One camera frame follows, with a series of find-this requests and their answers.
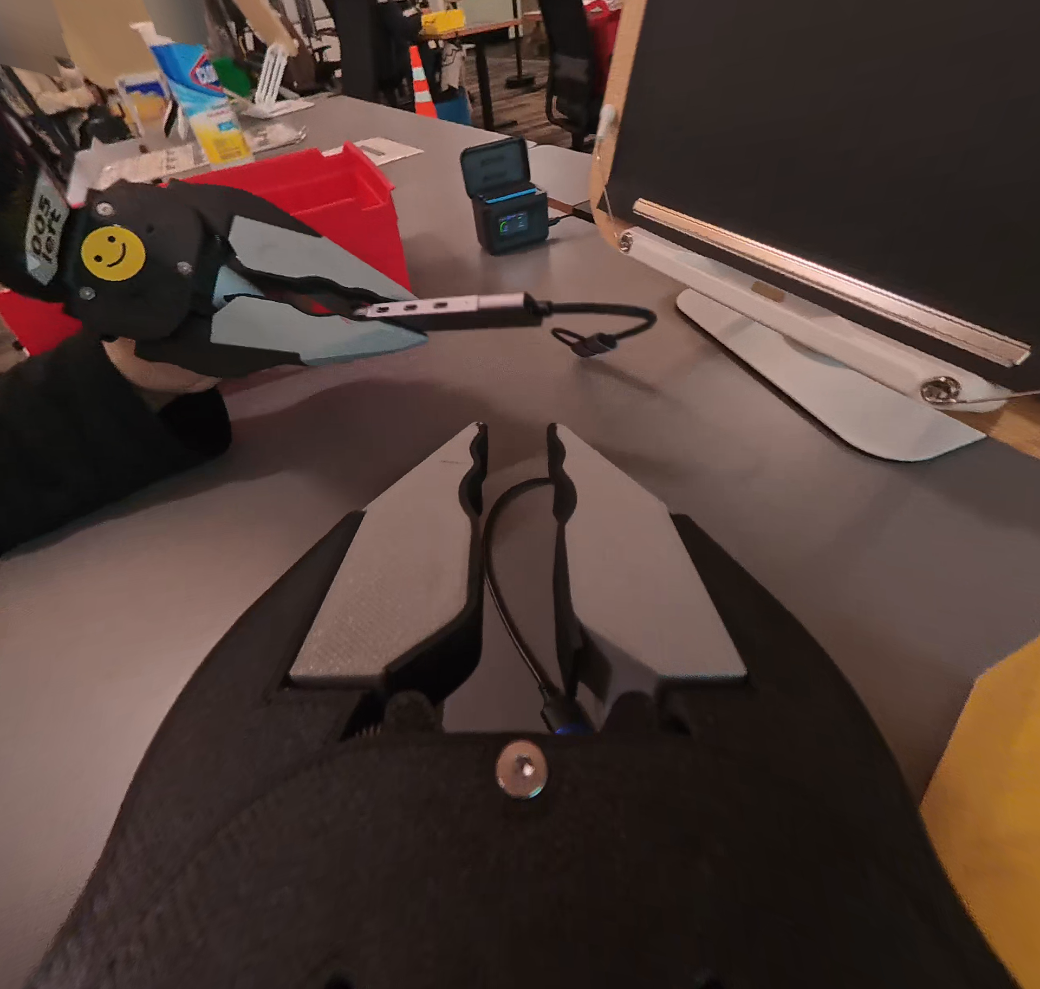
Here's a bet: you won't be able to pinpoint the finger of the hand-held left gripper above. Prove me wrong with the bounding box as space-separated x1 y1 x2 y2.
213 215 419 307
208 294 430 370

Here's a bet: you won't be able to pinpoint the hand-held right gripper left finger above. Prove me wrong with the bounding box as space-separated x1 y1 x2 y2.
288 422 490 709

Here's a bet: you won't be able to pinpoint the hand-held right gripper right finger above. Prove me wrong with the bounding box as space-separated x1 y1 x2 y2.
546 423 749 709

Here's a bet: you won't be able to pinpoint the red plastic bin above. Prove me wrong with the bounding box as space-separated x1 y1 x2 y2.
0 142 413 356

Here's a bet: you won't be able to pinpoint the black cable with metal plug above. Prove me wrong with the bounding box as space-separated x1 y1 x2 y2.
482 477 598 736

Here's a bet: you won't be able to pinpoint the grey USB hub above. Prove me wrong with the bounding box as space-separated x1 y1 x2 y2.
528 296 658 360

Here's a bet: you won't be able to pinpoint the person's left forearm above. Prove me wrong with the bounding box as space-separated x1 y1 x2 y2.
0 331 232 555

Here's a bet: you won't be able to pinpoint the person's left hand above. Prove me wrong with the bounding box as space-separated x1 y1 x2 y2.
104 339 230 394

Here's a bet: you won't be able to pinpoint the white printed sheets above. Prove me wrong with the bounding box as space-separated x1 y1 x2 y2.
73 123 310 185

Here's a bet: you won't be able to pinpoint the printed paper sheet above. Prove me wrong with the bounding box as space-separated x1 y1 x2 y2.
345 137 425 166

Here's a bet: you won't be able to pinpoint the tan panel on white stand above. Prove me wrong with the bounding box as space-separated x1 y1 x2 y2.
199 0 316 119

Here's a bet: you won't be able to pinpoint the clear box yellow label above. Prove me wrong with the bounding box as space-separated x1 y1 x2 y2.
116 72 173 130

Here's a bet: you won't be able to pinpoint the blue white printed packet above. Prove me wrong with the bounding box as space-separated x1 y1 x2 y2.
130 20 255 169

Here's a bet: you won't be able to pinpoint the black charging case with screen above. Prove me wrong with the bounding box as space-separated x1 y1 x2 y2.
460 138 552 257

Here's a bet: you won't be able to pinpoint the orange traffic cone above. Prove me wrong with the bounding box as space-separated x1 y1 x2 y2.
408 44 440 119

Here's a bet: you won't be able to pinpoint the wooden desk with black legs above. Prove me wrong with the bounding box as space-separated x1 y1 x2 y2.
418 17 525 132

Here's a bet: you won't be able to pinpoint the black office chair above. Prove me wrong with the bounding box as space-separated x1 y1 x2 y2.
524 0 619 153

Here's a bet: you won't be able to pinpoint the wooden book stand black panel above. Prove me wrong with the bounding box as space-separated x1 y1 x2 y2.
591 0 1040 463

